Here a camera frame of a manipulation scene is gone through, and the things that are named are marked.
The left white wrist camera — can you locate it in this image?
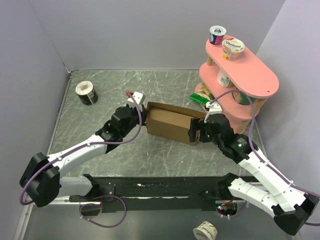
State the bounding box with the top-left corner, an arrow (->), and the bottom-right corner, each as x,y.
125,91 -> 146,107

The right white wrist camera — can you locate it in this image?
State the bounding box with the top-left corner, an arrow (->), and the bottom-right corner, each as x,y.
204,101 -> 222,123

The orange Chobani yogurt cup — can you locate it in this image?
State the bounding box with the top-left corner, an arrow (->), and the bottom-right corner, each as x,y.
222,37 -> 246,61

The green cup middle shelf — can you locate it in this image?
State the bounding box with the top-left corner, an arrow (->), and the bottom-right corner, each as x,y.
231,87 -> 257,106

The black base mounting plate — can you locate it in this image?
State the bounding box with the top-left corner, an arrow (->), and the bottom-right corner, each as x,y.
69,173 -> 238,213

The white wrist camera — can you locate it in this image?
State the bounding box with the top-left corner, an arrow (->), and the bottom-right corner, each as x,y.
125,91 -> 146,107
204,101 -> 222,123

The white cup middle shelf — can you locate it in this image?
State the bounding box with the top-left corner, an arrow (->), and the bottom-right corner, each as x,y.
217,69 -> 234,88

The black-label yogurt cup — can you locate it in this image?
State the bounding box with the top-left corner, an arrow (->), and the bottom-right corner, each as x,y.
75,80 -> 98,106

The aluminium rail frame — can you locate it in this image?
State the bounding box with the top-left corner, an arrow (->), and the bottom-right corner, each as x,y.
12,181 -> 301,240

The green chips bag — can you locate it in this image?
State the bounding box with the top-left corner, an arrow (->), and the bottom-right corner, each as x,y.
189,85 -> 215,106

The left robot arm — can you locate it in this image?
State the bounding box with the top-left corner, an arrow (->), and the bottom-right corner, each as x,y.
19,105 -> 147,208

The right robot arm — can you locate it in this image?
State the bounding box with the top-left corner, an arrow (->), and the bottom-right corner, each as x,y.
188,113 -> 320,236

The pink three-tier shelf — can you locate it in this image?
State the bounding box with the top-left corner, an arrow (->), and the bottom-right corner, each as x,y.
194,41 -> 279,134

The yogurt cup bottom edge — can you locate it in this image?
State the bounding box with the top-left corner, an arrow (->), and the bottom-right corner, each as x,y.
193,221 -> 218,240

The brown cardboard box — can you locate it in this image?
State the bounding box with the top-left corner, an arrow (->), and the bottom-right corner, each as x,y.
145,102 -> 205,146

